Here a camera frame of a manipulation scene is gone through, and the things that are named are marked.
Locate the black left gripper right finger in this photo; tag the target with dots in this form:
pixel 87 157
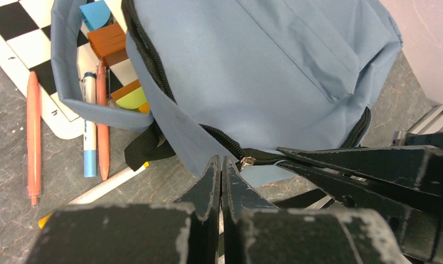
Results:
pixel 256 231

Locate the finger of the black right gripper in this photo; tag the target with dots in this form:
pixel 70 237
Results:
pixel 418 168
pixel 409 213

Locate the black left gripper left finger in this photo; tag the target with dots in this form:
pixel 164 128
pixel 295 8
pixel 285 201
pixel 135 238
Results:
pixel 183 231

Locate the yellow pencil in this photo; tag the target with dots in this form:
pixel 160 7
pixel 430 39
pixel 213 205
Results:
pixel 107 186

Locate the blue student backpack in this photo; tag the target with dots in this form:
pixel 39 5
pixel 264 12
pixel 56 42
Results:
pixel 240 78

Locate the orange pencil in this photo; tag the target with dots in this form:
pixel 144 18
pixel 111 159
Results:
pixel 33 132

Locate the light blue pencil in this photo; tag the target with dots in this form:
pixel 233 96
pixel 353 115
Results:
pixel 90 130

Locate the red pencil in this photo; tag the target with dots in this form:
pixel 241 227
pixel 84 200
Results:
pixel 102 127

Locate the green yellow small block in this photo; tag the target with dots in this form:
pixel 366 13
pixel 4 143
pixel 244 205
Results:
pixel 131 97

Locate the brown small block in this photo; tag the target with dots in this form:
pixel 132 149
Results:
pixel 108 44

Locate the blue semicircle block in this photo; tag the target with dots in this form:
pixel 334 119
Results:
pixel 95 14

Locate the black white checkerboard mat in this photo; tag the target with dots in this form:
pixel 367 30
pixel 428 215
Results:
pixel 25 45

